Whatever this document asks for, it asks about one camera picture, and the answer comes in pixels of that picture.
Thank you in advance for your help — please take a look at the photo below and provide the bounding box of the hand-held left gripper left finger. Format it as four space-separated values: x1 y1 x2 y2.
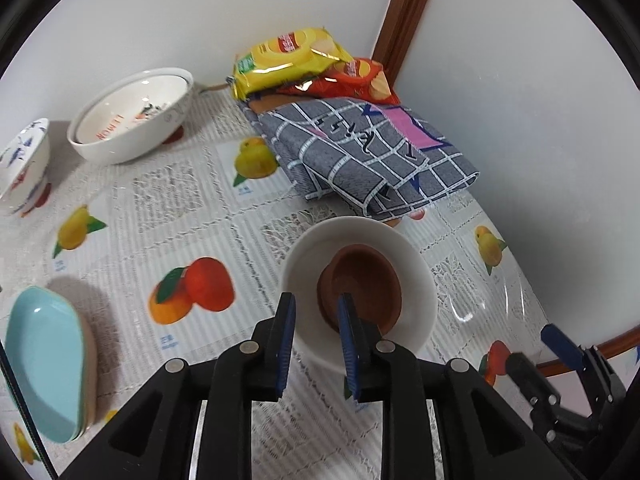
57 292 297 480

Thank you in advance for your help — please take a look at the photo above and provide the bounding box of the grey checked cloth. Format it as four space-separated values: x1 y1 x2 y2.
227 76 482 221

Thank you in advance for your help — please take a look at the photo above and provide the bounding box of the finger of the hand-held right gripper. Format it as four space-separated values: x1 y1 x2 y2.
541 324 628 413
506 352 586 441

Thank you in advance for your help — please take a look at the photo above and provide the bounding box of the blue patterned porcelain bowl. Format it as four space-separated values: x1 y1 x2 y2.
0 117 51 217

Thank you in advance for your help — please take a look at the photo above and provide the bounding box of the blue square plate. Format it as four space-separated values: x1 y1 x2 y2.
5 287 83 443

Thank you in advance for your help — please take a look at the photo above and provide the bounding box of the large white bowl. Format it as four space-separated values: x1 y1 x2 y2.
66 67 195 165

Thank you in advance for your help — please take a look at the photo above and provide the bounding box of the white bowl with red print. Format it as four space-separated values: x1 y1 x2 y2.
75 74 190 143

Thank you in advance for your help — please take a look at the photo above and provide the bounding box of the yellow chip bag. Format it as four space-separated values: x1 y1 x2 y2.
231 27 355 101

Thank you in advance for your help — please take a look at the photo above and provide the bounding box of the plain white bowl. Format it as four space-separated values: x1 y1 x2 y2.
280 216 440 375

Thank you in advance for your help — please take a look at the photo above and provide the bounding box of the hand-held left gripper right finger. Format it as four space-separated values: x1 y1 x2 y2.
336 293 586 480

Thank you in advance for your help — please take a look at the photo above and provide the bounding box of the small brown bowl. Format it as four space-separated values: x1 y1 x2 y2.
316 244 403 335

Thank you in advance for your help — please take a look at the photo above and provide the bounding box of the wooden door frame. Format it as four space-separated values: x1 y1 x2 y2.
372 0 443 83

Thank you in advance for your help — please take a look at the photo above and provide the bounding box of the fruit printed tablecloth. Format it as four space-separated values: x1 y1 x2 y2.
0 80 556 480

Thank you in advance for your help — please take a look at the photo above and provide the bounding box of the orange chip bag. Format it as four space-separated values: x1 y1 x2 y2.
277 57 401 106

